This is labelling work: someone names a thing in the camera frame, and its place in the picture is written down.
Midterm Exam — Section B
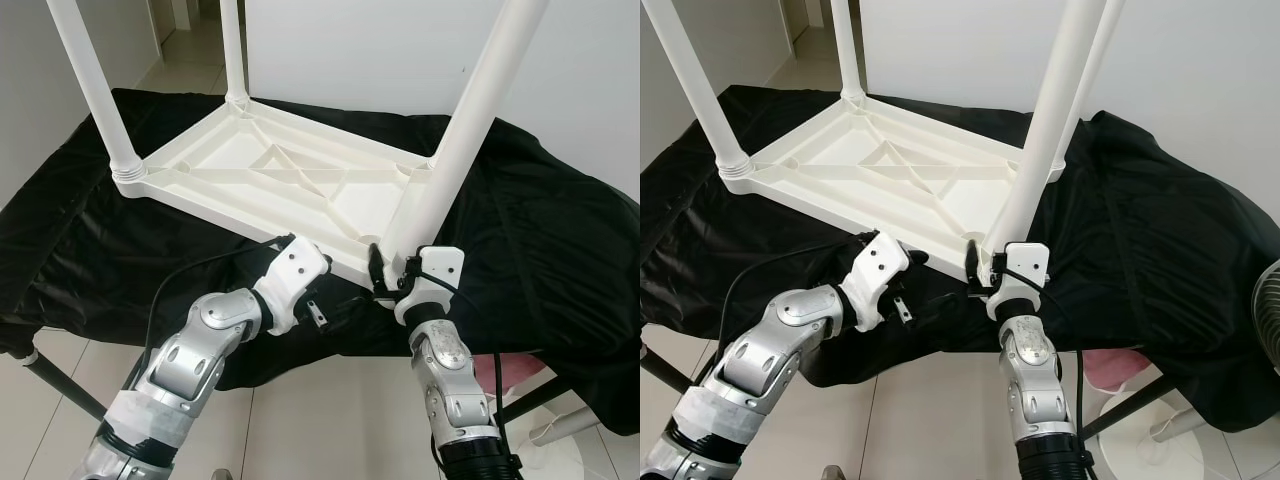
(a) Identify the white plastic table top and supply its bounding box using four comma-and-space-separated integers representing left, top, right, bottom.
110, 95, 441, 306
718, 92, 1066, 301

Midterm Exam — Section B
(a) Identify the white plastic table leg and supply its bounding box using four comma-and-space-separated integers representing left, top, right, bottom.
220, 0, 251, 106
642, 0, 751, 186
380, 0, 551, 271
985, 0, 1106, 263
45, 0, 146, 191
1050, 0, 1126, 181
830, 0, 866, 103

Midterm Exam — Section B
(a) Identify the pink round stool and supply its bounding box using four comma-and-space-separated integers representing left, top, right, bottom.
1085, 348, 1151, 393
480, 352, 546, 396

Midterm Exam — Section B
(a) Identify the black table cloth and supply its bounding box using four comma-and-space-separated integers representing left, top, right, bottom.
0, 88, 641, 436
640, 85, 1280, 433

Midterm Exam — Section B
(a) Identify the black metal table leg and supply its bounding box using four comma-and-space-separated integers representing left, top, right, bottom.
1080, 375, 1176, 441
640, 345, 691, 391
20, 350, 106, 421
495, 375, 571, 426

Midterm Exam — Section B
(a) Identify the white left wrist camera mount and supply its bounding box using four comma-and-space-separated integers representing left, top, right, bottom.
255, 237, 331, 336
838, 232, 911, 333

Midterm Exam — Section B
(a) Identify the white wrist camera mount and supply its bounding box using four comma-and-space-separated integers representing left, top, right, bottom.
988, 242, 1051, 321
395, 246, 464, 326
838, 232, 911, 333
255, 237, 331, 336

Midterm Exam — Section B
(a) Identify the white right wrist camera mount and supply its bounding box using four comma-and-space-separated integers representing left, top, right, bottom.
395, 246, 464, 326
988, 242, 1051, 321

